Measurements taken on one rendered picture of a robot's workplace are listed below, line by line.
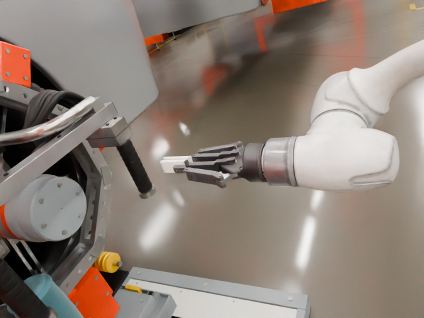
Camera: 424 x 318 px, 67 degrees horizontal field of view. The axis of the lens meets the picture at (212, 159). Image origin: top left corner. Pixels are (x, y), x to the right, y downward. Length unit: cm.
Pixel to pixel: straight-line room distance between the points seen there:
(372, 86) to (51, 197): 63
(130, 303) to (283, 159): 94
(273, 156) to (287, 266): 99
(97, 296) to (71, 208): 36
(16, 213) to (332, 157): 58
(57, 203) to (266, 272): 102
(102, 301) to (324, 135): 76
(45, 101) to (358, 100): 61
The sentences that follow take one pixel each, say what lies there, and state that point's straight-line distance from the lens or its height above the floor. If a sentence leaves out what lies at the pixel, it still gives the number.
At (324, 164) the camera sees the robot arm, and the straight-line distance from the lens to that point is 53.
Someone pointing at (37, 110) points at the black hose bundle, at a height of 102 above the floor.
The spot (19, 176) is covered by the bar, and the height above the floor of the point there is 97.
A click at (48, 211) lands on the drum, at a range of 70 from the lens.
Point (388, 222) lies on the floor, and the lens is 166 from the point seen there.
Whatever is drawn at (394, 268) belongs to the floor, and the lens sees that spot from 149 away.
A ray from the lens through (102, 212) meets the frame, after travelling 99.
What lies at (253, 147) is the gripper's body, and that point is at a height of 87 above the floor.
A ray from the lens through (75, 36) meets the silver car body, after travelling 120.
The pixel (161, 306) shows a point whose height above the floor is 15.
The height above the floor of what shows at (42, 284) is 74.
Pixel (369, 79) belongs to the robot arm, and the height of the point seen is 92.
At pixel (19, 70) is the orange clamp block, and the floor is 109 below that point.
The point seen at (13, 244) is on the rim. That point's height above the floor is 73.
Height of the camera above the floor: 116
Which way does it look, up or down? 29 degrees down
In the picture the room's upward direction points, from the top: 19 degrees counter-clockwise
